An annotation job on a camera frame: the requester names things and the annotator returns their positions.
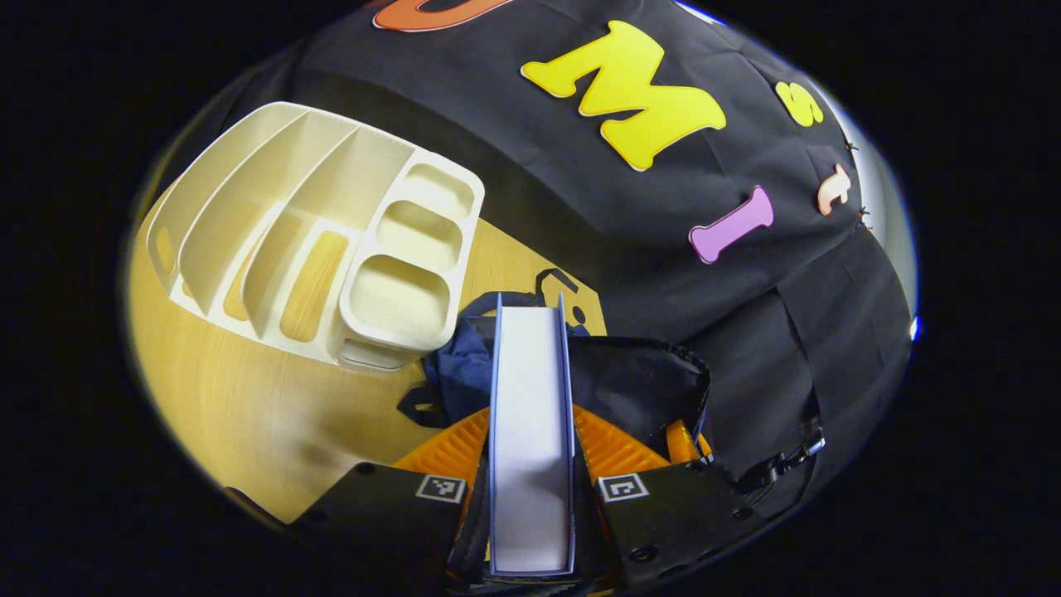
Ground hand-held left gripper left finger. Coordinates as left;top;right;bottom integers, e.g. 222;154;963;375
288;406;492;583

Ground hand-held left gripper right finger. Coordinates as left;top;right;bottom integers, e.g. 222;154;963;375
572;405;757;583

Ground blue schoolbag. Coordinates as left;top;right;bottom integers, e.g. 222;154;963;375
396;267;714;469

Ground white book with grey-blue spine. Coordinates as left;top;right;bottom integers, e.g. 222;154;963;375
487;292;577;577

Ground white bookshelf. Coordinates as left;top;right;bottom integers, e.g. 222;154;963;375
145;101;486;371

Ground black backdrop cloth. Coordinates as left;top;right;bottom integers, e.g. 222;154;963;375
149;0;917;531

